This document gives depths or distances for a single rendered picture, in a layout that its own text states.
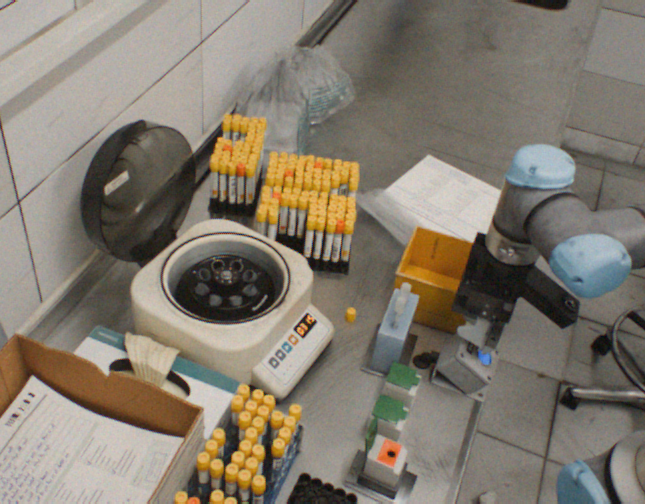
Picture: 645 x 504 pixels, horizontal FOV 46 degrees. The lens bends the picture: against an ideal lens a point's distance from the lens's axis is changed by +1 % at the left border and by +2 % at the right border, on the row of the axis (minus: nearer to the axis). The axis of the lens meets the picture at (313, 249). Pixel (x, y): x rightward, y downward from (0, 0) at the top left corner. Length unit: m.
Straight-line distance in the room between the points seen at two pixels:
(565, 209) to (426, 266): 0.51
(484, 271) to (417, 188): 0.52
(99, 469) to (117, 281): 0.40
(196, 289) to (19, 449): 0.33
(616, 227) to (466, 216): 0.63
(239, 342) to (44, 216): 0.34
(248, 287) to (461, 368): 0.35
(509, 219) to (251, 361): 0.42
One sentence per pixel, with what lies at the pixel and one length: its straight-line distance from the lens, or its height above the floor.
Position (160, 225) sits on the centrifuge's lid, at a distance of 1.28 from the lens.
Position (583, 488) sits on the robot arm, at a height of 1.12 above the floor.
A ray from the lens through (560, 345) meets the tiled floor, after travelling 2.61.
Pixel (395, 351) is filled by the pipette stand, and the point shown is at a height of 0.95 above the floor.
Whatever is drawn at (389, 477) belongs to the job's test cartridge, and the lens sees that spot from 1.07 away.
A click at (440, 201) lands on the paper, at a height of 0.89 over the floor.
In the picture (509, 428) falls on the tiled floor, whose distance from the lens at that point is 2.34.
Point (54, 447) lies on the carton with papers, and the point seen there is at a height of 0.94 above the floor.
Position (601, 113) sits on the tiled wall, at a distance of 3.42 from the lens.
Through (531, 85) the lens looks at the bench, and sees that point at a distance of 2.04.
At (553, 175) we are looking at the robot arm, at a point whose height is 1.31.
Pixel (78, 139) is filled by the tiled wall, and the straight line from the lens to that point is 1.19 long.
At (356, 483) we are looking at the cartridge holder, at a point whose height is 0.89.
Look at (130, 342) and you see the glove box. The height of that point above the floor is 0.97.
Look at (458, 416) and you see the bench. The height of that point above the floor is 0.87.
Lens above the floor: 1.83
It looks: 43 degrees down
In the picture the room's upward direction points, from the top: 7 degrees clockwise
